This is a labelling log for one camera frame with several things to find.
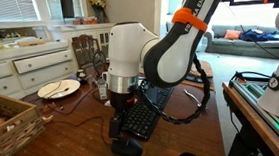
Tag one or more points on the white glass door cabinet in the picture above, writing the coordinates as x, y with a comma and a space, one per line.
75, 31

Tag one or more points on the white drawer dresser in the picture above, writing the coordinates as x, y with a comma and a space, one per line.
41, 62

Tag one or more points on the blue blanket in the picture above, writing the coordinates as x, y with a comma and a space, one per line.
260, 35

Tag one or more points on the small dark candle jar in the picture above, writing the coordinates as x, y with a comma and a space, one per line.
81, 76

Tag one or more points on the yellow flower bouquet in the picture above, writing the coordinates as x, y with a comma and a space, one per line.
96, 2

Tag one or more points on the white round plate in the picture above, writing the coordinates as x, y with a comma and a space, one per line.
58, 88

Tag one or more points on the small wood block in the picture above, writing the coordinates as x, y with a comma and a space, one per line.
47, 119

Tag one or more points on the knife on plate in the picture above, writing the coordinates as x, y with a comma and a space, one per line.
59, 91

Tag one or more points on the orange pillow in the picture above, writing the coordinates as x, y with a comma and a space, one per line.
232, 34

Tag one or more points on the robot mounting cart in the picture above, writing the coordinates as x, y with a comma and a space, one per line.
249, 112

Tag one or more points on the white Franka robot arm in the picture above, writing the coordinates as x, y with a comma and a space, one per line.
127, 49

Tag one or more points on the white window blinds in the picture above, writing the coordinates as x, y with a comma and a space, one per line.
3, 10

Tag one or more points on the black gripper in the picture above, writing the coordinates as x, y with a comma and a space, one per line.
121, 101

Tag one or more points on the wicker basket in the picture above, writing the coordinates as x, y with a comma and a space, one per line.
14, 138

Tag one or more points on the black computer mouse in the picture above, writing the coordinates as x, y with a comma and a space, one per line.
126, 148

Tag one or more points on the tan wooden board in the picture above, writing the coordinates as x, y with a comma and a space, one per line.
207, 69

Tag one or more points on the black computer keyboard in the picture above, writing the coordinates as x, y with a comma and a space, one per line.
139, 121

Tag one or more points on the grey sofa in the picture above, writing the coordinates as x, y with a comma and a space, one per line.
237, 47

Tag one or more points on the small glass jar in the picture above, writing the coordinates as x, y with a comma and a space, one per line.
102, 91

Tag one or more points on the dark wooden chair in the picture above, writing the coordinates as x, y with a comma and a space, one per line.
83, 50

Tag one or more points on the blue grey mat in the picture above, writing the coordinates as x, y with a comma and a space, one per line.
201, 78

